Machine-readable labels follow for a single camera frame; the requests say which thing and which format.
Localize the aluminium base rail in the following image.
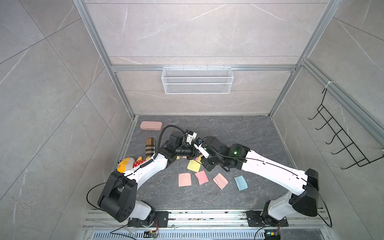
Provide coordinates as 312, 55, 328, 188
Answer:
77, 209, 338, 240

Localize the white wire mesh basket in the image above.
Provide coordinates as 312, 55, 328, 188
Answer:
162, 67, 234, 95

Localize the blue torn memo page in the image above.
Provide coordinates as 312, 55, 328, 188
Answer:
234, 176, 248, 191

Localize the salmon torn memo page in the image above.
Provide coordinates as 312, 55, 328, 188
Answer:
213, 173, 229, 190

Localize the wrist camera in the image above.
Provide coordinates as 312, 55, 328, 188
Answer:
186, 130, 197, 145
194, 144, 210, 159

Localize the yellow torn memo page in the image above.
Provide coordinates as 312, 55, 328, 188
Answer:
187, 160, 201, 173

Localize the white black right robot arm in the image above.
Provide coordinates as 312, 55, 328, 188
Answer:
194, 136, 323, 226

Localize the yellow plush toy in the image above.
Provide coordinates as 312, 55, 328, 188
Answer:
117, 157, 146, 173

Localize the black wire hook rack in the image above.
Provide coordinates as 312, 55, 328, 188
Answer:
308, 88, 384, 170

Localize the dark pink torn page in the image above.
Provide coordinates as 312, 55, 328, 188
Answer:
195, 170, 209, 185

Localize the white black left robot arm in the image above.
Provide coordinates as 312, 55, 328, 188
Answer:
91, 125, 197, 226

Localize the pink torn memo page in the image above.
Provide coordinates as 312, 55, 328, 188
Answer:
178, 173, 192, 187

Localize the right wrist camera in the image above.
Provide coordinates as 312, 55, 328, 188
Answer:
194, 144, 210, 159

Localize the pink eraser case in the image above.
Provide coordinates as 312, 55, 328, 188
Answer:
140, 121, 163, 131

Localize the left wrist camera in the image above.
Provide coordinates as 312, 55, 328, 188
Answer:
186, 130, 197, 145

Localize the brown plaid cylinder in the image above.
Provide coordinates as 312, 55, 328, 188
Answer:
145, 138, 156, 159

